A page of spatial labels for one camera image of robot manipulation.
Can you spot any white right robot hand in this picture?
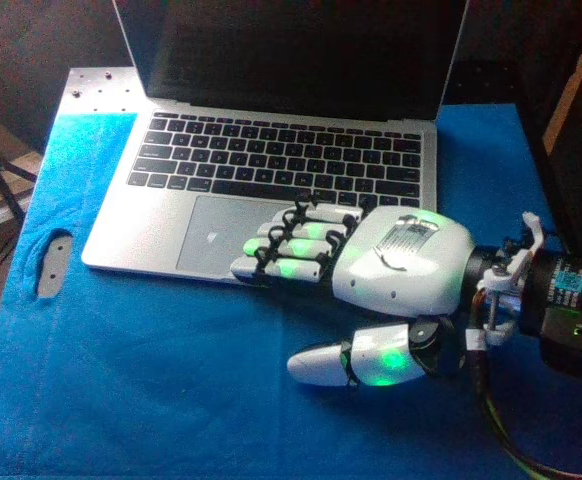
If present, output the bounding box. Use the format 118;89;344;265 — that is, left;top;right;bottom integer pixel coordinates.
229;197;477;389

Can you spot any silver laptop with apple logo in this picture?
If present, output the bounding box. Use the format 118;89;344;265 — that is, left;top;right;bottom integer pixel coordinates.
80;0;472;289

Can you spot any blue cloth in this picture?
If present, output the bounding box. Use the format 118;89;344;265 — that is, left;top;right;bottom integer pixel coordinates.
0;102;582;480

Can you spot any wooden board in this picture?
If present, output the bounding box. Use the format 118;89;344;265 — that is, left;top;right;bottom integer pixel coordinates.
0;152;45;234

